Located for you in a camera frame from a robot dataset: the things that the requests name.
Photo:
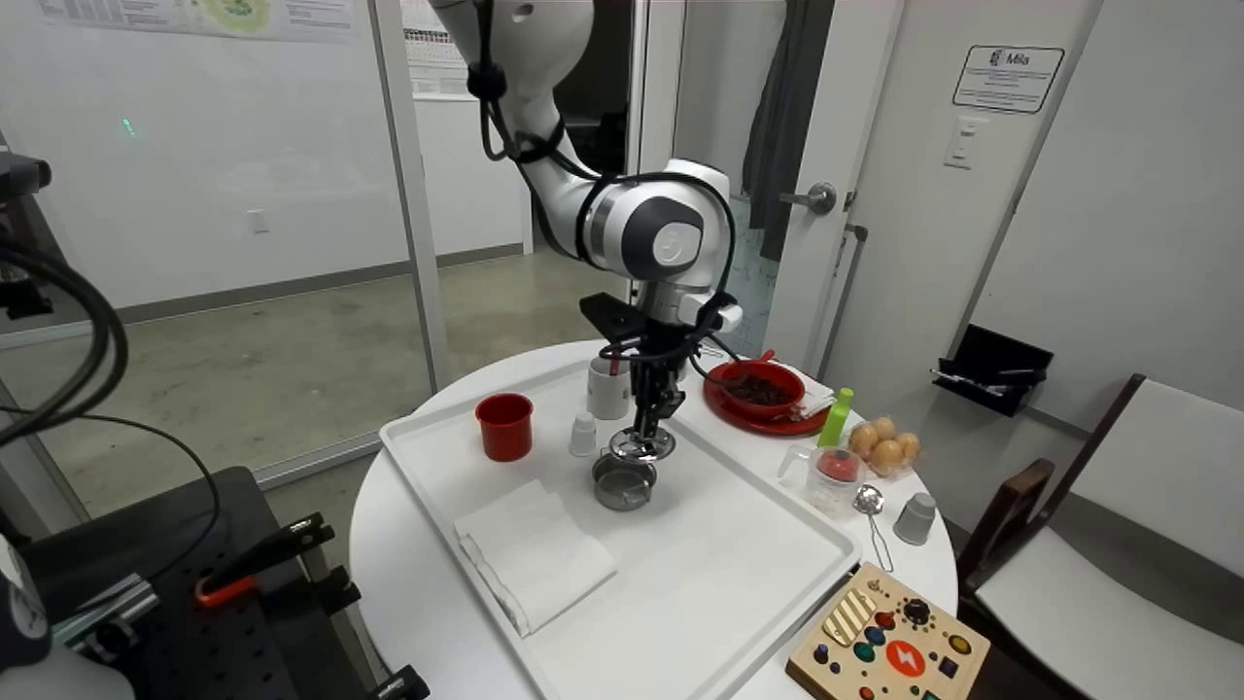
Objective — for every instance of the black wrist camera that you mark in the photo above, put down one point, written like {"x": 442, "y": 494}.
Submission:
{"x": 608, "y": 317}

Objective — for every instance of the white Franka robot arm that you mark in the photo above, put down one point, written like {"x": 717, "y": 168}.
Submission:
{"x": 648, "y": 228}

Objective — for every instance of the small grey cup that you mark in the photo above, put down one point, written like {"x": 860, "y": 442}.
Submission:
{"x": 915, "y": 519}

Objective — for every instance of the clear glass cup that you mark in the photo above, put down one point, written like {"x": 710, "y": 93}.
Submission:
{"x": 793, "y": 468}

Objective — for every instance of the large white tray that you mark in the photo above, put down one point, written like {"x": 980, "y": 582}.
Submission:
{"x": 724, "y": 570}

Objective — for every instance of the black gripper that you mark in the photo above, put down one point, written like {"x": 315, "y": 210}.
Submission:
{"x": 664, "y": 343}

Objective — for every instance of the red plastic cup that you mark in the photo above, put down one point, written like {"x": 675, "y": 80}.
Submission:
{"x": 503, "y": 430}

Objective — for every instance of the wooden colourful toy board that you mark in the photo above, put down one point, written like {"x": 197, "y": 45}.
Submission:
{"x": 886, "y": 644}

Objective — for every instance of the small silver pot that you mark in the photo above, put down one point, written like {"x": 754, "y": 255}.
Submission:
{"x": 623, "y": 483}

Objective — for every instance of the black perforated work table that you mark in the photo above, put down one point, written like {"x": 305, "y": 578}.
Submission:
{"x": 170, "y": 609}

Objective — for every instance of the dark hanging jacket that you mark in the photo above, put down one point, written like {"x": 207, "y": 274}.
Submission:
{"x": 783, "y": 119}

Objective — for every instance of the small white shaker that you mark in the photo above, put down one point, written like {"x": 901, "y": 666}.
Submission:
{"x": 583, "y": 438}

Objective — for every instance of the white seat chair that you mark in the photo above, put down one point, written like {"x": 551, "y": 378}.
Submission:
{"x": 1127, "y": 545}

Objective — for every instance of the clear jar with red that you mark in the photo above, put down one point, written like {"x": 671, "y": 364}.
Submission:
{"x": 837, "y": 474}

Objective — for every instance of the folded white cloth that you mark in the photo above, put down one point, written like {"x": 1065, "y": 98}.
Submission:
{"x": 534, "y": 554}

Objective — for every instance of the white wall sign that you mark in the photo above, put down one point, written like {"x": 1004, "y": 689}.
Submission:
{"x": 1008, "y": 80}

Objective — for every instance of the silver spoon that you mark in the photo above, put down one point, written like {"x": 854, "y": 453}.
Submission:
{"x": 872, "y": 508}

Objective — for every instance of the black floor tray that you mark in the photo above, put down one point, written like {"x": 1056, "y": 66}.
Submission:
{"x": 991, "y": 372}

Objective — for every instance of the red plate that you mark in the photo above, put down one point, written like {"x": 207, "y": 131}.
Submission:
{"x": 758, "y": 394}

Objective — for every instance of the green bottle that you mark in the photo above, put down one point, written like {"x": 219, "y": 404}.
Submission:
{"x": 837, "y": 418}

